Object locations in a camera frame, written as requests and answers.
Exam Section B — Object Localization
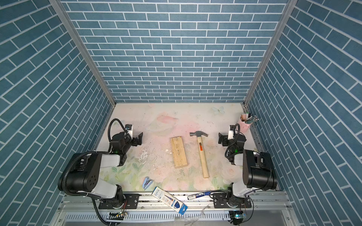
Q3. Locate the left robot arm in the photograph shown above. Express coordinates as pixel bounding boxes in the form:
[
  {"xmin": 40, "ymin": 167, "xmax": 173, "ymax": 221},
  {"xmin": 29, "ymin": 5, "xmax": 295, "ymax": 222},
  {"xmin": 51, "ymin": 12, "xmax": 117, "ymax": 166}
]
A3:
[{"xmin": 58, "ymin": 118, "xmax": 143, "ymax": 205}]

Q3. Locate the blue white marker pen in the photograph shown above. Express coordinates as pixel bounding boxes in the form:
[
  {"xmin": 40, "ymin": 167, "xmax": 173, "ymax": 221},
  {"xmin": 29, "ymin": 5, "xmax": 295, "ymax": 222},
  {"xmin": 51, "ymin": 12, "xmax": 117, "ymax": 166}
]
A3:
[{"xmin": 187, "ymin": 191, "xmax": 211, "ymax": 200}]

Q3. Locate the white blue toothpaste box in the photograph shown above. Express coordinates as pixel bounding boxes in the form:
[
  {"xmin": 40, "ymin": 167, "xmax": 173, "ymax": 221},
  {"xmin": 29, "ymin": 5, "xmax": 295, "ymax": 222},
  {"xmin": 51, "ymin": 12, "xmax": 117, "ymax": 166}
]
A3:
[{"xmin": 151, "ymin": 187, "xmax": 188, "ymax": 215}]

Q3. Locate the pink cup with tools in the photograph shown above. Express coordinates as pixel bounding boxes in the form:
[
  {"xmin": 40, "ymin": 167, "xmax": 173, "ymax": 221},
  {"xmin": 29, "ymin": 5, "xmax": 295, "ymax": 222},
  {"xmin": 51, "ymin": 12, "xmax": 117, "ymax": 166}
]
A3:
[{"xmin": 237, "ymin": 112, "xmax": 259, "ymax": 133}]

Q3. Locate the wooden plank with nails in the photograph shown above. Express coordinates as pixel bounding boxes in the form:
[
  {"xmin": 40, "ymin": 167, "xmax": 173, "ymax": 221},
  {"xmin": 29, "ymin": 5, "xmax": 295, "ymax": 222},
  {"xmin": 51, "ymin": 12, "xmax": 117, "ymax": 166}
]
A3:
[{"xmin": 171, "ymin": 137, "xmax": 188, "ymax": 168}]

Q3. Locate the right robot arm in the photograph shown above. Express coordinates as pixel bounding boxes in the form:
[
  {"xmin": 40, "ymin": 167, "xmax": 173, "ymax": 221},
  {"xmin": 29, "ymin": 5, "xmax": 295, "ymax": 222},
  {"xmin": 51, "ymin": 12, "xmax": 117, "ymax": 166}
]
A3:
[{"xmin": 218, "ymin": 124, "xmax": 278, "ymax": 200}]

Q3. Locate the clear plastic wrapper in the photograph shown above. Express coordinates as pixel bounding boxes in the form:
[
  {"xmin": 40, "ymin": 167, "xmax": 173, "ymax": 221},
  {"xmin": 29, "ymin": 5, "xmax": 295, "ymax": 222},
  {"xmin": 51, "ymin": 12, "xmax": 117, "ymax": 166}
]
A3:
[{"xmin": 181, "ymin": 205, "xmax": 210, "ymax": 226}]

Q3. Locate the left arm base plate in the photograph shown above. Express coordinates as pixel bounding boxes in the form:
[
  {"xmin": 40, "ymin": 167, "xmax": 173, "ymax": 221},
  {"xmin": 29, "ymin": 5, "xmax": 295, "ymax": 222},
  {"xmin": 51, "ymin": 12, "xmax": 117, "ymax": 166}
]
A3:
[{"xmin": 98, "ymin": 193, "xmax": 140, "ymax": 210}]

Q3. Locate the wooden claw hammer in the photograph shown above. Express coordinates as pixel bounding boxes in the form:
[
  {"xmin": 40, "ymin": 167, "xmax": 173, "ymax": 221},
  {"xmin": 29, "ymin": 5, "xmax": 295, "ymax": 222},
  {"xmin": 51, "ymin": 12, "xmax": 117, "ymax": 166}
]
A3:
[{"xmin": 189, "ymin": 131, "xmax": 209, "ymax": 178}]

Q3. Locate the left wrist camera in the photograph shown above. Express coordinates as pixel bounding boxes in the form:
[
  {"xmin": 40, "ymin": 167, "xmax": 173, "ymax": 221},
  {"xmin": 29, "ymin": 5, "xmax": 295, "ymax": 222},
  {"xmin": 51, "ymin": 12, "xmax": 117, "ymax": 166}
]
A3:
[{"xmin": 124, "ymin": 124, "xmax": 133, "ymax": 138}]

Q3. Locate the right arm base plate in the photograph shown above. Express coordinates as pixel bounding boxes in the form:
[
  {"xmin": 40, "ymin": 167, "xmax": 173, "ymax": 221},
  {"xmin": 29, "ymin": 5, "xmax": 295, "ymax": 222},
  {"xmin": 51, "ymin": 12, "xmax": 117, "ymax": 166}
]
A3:
[{"xmin": 210, "ymin": 192, "xmax": 252, "ymax": 209}]

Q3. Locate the blue stapler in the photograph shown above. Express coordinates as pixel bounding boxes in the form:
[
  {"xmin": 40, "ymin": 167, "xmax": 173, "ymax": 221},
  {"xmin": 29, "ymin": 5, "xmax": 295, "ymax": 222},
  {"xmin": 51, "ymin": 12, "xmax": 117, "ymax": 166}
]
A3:
[{"xmin": 142, "ymin": 177, "xmax": 153, "ymax": 190}]

